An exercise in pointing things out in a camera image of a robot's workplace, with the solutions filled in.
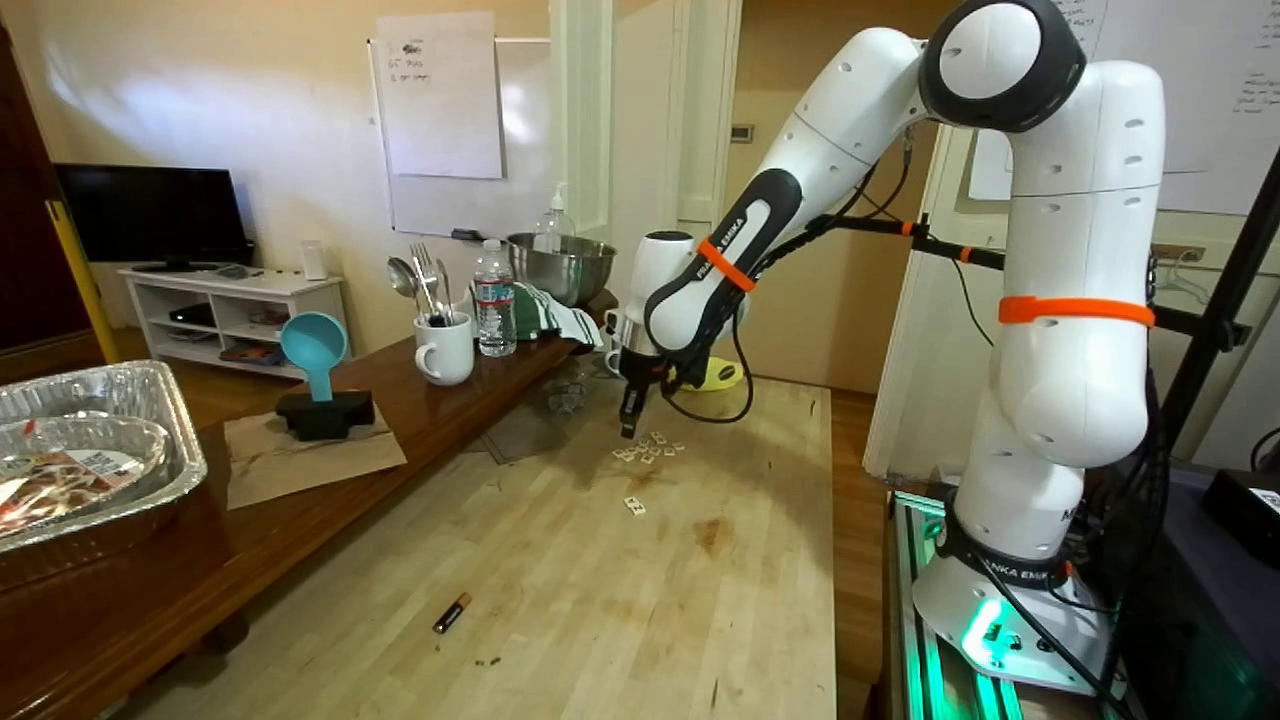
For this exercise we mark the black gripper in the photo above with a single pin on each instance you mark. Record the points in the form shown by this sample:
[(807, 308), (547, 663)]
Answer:
[(636, 377)]

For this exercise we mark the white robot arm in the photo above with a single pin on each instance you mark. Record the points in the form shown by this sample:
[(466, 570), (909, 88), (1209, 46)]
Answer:
[(1072, 312)]

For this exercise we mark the green striped towel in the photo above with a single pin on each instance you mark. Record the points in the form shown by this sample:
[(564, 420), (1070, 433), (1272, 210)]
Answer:
[(547, 317)]

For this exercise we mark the large steel bowl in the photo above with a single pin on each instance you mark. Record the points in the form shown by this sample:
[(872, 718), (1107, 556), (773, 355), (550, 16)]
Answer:
[(574, 272)]

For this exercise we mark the clear water bottle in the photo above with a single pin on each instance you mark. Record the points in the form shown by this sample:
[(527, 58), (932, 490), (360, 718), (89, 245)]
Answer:
[(494, 300)]

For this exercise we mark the white mug back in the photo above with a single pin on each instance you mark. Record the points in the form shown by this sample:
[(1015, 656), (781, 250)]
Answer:
[(446, 351)]

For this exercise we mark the small black marker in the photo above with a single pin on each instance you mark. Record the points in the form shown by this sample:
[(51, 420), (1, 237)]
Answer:
[(448, 613)]

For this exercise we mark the brown cardboard sheet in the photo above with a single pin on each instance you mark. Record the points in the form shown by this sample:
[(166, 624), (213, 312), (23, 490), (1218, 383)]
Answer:
[(271, 460)]

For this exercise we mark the white paper flipchart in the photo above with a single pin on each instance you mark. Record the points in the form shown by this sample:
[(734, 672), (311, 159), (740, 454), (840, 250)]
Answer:
[(438, 92)]

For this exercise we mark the white tv shelf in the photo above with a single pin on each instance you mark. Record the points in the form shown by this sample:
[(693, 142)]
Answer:
[(226, 320)]

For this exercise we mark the black television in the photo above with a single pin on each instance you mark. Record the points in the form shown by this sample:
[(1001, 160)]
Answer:
[(156, 215)]

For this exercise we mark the aluminium foil tray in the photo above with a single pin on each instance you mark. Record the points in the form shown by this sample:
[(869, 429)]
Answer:
[(95, 450)]

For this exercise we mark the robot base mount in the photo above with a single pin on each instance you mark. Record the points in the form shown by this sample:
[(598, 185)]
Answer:
[(1044, 637)]

